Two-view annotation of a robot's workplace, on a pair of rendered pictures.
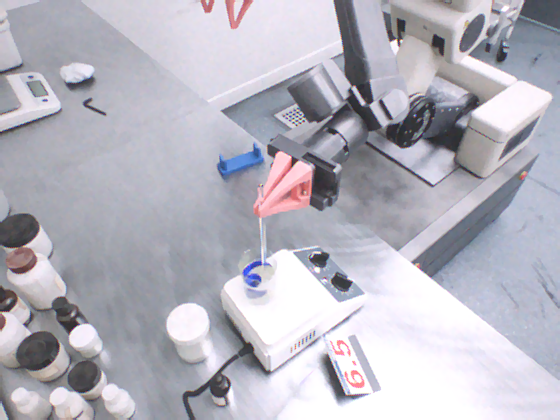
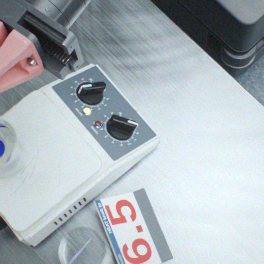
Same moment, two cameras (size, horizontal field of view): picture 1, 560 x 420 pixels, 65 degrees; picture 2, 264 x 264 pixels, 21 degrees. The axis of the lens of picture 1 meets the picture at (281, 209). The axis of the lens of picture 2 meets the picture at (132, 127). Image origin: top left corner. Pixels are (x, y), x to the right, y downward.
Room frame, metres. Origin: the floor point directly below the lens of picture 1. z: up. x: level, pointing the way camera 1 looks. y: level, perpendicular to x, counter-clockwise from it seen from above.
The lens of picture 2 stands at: (0.15, -0.13, 1.57)
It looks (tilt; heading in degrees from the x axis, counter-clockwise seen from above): 74 degrees down; 6
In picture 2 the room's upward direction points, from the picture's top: 10 degrees counter-clockwise
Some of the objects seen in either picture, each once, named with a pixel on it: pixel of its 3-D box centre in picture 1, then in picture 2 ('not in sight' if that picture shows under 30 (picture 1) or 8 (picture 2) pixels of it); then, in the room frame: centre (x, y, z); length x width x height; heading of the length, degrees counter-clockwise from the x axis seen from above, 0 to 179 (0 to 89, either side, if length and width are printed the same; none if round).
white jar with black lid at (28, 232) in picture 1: (24, 240); not in sight; (0.47, 0.45, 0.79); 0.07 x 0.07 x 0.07
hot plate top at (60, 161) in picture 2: (277, 294); (29, 159); (0.33, 0.01, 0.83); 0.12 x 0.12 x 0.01; 36
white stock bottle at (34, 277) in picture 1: (34, 277); not in sight; (0.38, 0.39, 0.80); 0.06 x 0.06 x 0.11
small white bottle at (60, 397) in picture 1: (71, 407); not in sight; (0.19, 0.28, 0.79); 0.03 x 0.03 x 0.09
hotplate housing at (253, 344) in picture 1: (290, 300); (54, 153); (0.35, -0.01, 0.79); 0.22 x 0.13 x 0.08; 126
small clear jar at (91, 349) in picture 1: (86, 341); not in sight; (0.29, 0.29, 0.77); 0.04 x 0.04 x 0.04
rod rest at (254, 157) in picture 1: (240, 157); not in sight; (0.71, 0.09, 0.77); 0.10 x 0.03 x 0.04; 119
